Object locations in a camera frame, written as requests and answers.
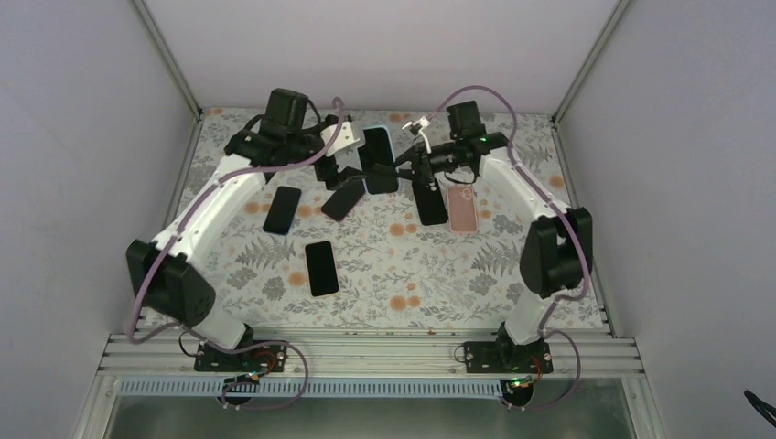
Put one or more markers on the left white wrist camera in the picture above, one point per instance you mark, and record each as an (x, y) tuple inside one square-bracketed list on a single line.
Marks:
[(350, 136)]

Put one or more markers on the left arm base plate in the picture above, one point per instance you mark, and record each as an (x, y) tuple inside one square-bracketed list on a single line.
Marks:
[(261, 360)]

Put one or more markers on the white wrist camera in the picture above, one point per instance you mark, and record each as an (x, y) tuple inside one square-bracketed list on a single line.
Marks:
[(417, 129), (350, 136)]

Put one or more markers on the black object at edge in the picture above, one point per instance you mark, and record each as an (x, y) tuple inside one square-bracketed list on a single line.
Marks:
[(764, 409)]

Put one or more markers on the aluminium mounting rail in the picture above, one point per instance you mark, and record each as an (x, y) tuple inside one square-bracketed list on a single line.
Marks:
[(369, 364)]

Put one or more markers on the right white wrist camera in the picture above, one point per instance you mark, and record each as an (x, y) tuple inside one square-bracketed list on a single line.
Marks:
[(417, 129)]

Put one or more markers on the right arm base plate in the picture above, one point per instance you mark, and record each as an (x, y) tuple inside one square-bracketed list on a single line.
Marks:
[(504, 357)]

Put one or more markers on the floral table mat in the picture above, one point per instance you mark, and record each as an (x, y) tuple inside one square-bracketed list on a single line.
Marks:
[(393, 271)]

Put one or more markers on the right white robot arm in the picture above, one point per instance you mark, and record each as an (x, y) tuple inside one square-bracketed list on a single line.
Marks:
[(556, 259)]

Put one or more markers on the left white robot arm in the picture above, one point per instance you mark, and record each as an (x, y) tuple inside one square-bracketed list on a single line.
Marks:
[(165, 271)]

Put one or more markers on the black phone case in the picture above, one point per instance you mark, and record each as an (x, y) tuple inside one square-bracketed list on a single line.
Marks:
[(430, 204)]

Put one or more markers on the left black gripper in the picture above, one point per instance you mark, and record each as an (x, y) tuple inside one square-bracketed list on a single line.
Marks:
[(325, 174)]

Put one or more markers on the pink phone case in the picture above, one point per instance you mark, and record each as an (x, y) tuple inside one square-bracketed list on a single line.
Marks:
[(462, 212)]

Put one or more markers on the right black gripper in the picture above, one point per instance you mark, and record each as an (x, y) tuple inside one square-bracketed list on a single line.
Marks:
[(404, 173)]

